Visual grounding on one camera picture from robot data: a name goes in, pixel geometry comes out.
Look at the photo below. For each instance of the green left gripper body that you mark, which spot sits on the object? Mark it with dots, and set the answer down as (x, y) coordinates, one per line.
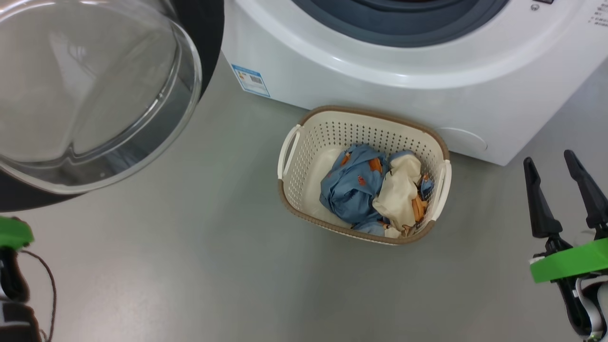
(12, 232)

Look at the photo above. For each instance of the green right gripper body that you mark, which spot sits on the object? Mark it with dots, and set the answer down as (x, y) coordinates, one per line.
(570, 263)

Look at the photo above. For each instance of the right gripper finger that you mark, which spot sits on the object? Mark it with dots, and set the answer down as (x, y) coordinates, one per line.
(591, 194)
(539, 209)

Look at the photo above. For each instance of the cream garment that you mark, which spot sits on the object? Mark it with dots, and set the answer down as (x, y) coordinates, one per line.
(399, 194)

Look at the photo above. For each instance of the blue printed garment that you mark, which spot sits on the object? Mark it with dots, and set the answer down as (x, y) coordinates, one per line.
(351, 190)

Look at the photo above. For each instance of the black round glass washer door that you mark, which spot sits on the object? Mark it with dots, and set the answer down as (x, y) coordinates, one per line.
(209, 38)

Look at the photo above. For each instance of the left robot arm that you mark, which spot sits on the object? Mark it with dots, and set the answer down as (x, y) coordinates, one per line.
(16, 325)

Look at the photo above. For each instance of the white front-load washing machine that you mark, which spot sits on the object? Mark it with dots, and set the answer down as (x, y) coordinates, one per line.
(380, 71)

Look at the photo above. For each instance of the round white filter cover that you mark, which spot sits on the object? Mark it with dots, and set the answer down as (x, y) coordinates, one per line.
(463, 140)

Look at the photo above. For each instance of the small black text label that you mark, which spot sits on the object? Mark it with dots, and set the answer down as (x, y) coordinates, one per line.
(599, 16)

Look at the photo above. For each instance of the cream perforated laundry basket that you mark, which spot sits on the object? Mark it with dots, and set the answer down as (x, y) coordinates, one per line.
(304, 161)

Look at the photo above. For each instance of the blue energy label sticker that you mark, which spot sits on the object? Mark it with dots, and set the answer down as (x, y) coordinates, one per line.
(251, 80)

